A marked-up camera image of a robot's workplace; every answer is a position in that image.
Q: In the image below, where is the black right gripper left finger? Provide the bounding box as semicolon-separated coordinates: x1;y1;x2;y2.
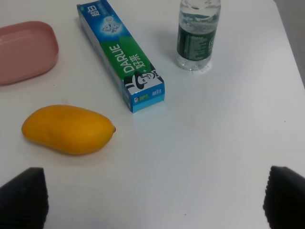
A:
0;167;49;229

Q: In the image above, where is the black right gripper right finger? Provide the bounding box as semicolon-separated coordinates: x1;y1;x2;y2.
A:
263;166;305;229

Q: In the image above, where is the yellow mango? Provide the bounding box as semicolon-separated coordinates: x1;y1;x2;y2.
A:
21;105;116;156

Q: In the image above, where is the pink square plate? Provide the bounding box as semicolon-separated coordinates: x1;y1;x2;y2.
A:
0;21;59;86

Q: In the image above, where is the Darlie toothpaste box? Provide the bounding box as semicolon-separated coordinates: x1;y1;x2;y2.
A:
77;0;165;113

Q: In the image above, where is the clear water bottle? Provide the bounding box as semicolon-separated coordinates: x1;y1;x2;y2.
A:
177;0;221;71

